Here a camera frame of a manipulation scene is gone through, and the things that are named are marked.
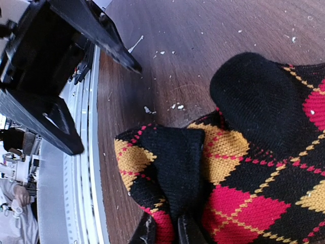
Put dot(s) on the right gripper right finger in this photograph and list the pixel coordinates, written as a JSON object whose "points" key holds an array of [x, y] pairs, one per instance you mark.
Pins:
{"points": [[189, 232]]}

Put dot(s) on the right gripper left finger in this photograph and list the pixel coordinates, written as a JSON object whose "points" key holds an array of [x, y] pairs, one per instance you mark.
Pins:
{"points": [[145, 232]]}

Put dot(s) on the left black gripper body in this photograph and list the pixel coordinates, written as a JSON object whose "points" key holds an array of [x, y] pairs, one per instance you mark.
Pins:
{"points": [[42, 53]]}

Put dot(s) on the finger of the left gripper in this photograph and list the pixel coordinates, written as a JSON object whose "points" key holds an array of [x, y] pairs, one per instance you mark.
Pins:
{"points": [[91, 21], [47, 116]]}

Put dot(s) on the black argyle sock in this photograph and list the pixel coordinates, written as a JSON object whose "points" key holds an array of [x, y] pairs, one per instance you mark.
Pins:
{"points": [[252, 171]]}

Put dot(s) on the white paper scrap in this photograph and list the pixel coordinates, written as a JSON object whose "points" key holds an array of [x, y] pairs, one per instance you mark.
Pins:
{"points": [[130, 50]]}

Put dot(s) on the aluminium front rail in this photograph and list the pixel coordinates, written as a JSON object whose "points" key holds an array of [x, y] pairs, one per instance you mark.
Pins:
{"points": [[70, 197]]}

